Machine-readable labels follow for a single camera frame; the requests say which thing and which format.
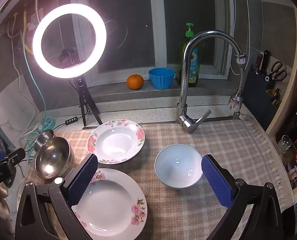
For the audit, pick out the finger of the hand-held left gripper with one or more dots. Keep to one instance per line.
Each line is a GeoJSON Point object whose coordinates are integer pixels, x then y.
{"type": "Point", "coordinates": [13, 157]}

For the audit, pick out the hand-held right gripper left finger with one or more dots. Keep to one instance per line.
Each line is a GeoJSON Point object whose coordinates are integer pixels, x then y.
{"type": "Point", "coordinates": [81, 180]}

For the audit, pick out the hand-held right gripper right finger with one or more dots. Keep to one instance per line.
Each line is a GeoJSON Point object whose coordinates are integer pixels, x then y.
{"type": "Point", "coordinates": [217, 182]}

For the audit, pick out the small red steel bowl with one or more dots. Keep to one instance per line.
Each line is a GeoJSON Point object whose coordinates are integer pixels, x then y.
{"type": "Point", "coordinates": [43, 138]}

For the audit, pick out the floral white plate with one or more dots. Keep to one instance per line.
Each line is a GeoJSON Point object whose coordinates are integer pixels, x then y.
{"type": "Point", "coordinates": [108, 202]}
{"type": "Point", "coordinates": [116, 142]}

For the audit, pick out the large stainless steel bowl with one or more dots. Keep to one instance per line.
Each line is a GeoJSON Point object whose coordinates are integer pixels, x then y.
{"type": "Point", "coordinates": [52, 157]}

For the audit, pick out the white ceramic bowl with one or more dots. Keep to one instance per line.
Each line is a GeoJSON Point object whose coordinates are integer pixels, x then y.
{"type": "Point", "coordinates": [178, 165]}

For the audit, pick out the beige plaid cloth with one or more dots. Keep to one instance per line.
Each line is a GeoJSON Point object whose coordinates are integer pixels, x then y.
{"type": "Point", "coordinates": [213, 137]}

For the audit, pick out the teal round power strip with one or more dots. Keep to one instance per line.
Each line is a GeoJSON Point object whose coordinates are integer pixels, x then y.
{"type": "Point", "coordinates": [48, 122]}

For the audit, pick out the small clear glass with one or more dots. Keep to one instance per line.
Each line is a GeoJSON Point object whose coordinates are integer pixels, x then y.
{"type": "Point", "coordinates": [284, 142]}

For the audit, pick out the dark knife holder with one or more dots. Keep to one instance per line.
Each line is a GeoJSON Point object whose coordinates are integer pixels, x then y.
{"type": "Point", "coordinates": [253, 92]}

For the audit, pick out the wooden shelf unit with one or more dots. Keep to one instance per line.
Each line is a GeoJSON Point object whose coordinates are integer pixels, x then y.
{"type": "Point", "coordinates": [284, 102]}

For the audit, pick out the chrome sink faucet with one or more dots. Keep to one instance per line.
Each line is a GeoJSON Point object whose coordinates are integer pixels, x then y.
{"type": "Point", "coordinates": [184, 80]}

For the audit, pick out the orange tangerine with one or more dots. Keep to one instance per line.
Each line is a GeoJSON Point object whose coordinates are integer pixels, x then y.
{"type": "Point", "coordinates": [135, 81]}

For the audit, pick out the green dish soap bottle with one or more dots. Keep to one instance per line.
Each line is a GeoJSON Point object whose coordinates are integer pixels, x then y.
{"type": "Point", "coordinates": [195, 70]}

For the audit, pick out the black phone clamp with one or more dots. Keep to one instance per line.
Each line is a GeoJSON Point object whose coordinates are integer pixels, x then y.
{"type": "Point", "coordinates": [67, 55]}

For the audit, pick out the blue fluted silicone cup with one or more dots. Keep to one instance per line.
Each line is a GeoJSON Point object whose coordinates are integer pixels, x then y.
{"type": "Point", "coordinates": [161, 78]}

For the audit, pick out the black inline light switch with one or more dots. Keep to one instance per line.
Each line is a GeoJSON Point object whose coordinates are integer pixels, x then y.
{"type": "Point", "coordinates": [71, 120]}

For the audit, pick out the white window frame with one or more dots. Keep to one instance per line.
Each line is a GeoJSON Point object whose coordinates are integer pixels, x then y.
{"type": "Point", "coordinates": [158, 30]}

